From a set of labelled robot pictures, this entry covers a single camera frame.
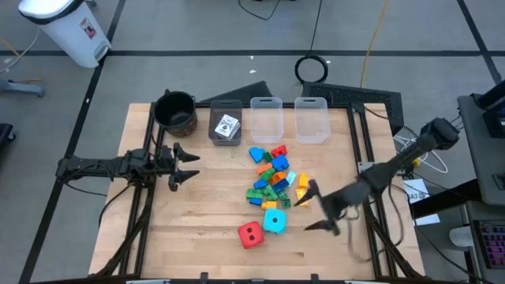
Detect large blue toy block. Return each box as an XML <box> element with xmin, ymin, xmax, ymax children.
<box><xmin>270</xmin><ymin>155</ymin><xmax>290</xmax><ymax>173</ymax></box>

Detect white trash bin black lid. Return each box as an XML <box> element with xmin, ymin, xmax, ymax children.
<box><xmin>17</xmin><ymin>0</ymin><xmax>113</xmax><ymax>69</ymax></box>

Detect blank white paper sheet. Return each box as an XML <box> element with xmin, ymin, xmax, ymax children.
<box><xmin>413</xmin><ymin>212</ymin><xmax>441</xmax><ymax>227</ymax></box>

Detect grey desk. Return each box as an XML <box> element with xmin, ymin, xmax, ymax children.
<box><xmin>457</xmin><ymin>94</ymin><xmax>505</xmax><ymax>208</ymax></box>

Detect grey translucent plastic bin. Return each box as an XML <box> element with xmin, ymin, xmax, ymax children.
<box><xmin>208</xmin><ymin>99</ymin><xmax>243</xmax><ymax>147</ymax></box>

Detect black printed card pack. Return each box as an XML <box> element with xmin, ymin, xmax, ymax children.
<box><xmin>214</xmin><ymin>114</ymin><xmax>241</xmax><ymax>139</ymax></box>

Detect clear plastic bin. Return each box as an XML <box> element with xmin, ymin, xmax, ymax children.
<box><xmin>249</xmin><ymin>96</ymin><xmax>284</xmax><ymax>144</ymax></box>
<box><xmin>294</xmin><ymin>96</ymin><xmax>331</xmax><ymax>144</ymax></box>

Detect black device on desk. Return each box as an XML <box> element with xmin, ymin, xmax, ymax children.
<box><xmin>471</xmin><ymin>80</ymin><xmax>505</xmax><ymax>139</ymax></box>

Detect black arm base cable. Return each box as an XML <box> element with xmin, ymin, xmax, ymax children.
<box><xmin>97</xmin><ymin>183</ymin><xmax>133</xmax><ymax>232</ymax></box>

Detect white cable bundle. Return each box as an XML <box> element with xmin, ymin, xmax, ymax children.
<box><xmin>394</xmin><ymin>133</ymin><xmax>450</xmax><ymax>174</ymax></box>

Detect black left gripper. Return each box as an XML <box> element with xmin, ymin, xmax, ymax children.
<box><xmin>155</xmin><ymin>142</ymin><xmax>201</xmax><ymax>192</ymax></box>

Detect printed white paper sheet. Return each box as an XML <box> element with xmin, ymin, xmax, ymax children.
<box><xmin>402</xmin><ymin>177</ymin><xmax>431</xmax><ymax>205</ymax></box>

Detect long dark green brick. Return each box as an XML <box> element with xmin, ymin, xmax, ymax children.
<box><xmin>276</xmin><ymin>190</ymin><xmax>292</xmax><ymax>209</ymax></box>

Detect grey chair base leg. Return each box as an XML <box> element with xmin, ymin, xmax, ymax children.
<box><xmin>0</xmin><ymin>77</ymin><xmax>47</xmax><ymax>99</ymax></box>

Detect black aluminium frame rails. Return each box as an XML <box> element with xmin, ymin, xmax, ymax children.
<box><xmin>94</xmin><ymin>101</ymin><xmax>165</xmax><ymax>277</ymax></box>
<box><xmin>346</xmin><ymin>102</ymin><xmax>425</xmax><ymax>279</ymax></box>

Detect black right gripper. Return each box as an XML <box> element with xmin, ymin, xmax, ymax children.
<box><xmin>294</xmin><ymin>179</ymin><xmax>362</xmax><ymax>237</ymax></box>

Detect black coiled floor cable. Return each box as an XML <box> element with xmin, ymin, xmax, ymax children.
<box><xmin>294</xmin><ymin>0</ymin><xmax>329</xmax><ymax>84</ymax></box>

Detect cyan foam die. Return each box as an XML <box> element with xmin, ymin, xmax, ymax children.
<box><xmin>262</xmin><ymin>207</ymin><xmax>288</xmax><ymax>236</ymax></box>

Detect black looped floor cable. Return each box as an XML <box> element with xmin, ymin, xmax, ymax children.
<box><xmin>238</xmin><ymin>0</ymin><xmax>282</xmax><ymax>21</ymax></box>

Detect backlit computer keyboard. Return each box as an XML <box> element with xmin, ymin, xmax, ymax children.
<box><xmin>472</xmin><ymin>219</ymin><xmax>505</xmax><ymax>271</ymax></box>

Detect red foam die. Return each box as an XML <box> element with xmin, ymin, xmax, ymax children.
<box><xmin>237</xmin><ymin>220</ymin><xmax>266</xmax><ymax>250</ymax></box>

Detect blue bordered card pack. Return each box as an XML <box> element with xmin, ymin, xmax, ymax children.
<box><xmin>226</xmin><ymin>118</ymin><xmax>242</xmax><ymax>142</ymax></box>

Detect black metal pot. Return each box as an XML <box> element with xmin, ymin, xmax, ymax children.
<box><xmin>153</xmin><ymin>88</ymin><xmax>198</xmax><ymax>137</ymax></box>

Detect blue heart-shaped block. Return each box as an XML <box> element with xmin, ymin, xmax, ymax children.
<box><xmin>248</xmin><ymin>146</ymin><xmax>266</xmax><ymax>164</ymax></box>

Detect black triangular panel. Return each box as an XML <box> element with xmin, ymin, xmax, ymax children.
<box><xmin>199</xmin><ymin>80</ymin><xmax>274</xmax><ymax>104</ymax></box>

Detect pale grey rounded object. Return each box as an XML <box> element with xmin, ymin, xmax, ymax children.
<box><xmin>448</xmin><ymin>226</ymin><xmax>474</xmax><ymax>249</ymax></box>

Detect yellow floor cable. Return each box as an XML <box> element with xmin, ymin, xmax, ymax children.
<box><xmin>359</xmin><ymin>0</ymin><xmax>391</xmax><ymax>88</ymax></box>

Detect black floor object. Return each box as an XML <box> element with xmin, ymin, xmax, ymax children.
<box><xmin>0</xmin><ymin>122</ymin><xmax>17</xmax><ymax>159</ymax></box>

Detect black perforated panel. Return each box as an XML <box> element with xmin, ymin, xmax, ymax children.
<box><xmin>301</xmin><ymin>81</ymin><xmax>406</xmax><ymax>137</ymax></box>

